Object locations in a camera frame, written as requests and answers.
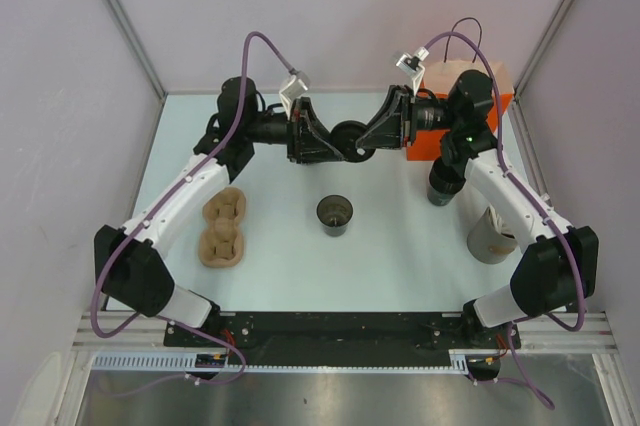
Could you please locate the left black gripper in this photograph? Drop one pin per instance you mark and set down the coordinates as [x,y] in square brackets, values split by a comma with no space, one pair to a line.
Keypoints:
[307,139]

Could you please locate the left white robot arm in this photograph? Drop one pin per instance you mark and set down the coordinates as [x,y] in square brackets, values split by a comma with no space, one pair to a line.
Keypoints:
[130,260]

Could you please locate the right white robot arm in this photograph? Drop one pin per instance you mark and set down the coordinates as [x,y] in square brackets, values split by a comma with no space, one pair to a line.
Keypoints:
[559,261]

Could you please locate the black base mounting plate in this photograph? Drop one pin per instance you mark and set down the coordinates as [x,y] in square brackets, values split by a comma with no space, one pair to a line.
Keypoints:
[354,338]

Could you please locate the single black coffee cup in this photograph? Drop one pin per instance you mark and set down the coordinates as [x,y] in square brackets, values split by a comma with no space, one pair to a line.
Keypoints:
[334,212]

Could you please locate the white slotted cable duct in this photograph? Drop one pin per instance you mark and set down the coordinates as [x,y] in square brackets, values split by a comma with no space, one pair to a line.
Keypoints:
[209,362]

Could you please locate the orange paper bag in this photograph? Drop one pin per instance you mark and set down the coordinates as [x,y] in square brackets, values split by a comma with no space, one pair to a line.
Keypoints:
[438,80]

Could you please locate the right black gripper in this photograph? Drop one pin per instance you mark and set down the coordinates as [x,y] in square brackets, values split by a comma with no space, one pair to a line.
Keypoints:
[396,127]

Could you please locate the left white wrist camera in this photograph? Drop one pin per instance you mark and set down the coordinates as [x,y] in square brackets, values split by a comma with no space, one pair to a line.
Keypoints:
[293,88]

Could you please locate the grey straw holder cup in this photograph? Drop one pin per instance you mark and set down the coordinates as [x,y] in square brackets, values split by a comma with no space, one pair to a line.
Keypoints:
[486,245]

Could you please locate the stack of black lids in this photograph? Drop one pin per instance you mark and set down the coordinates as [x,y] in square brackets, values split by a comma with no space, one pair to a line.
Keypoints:
[344,136]

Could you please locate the stack of black cups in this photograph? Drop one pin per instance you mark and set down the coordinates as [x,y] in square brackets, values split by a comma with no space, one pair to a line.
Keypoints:
[444,183]

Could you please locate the left brown cup carrier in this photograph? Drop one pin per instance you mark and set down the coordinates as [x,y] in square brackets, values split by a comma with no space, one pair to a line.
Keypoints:
[222,243]

